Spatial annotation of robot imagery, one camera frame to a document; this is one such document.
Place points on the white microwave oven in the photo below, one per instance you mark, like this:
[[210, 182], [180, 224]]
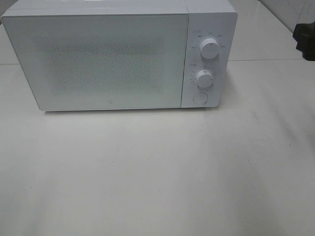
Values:
[[206, 18]]

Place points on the round white door button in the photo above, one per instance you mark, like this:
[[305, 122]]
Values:
[[200, 99]]

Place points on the white timer knob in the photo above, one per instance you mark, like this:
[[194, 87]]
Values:
[[204, 79]]

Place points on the white microwave door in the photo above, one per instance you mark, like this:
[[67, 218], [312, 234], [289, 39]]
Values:
[[101, 62]]

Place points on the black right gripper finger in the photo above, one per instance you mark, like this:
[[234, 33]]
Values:
[[304, 34]]

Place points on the upper white power knob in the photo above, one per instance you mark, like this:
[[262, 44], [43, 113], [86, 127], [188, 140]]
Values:
[[209, 47]]

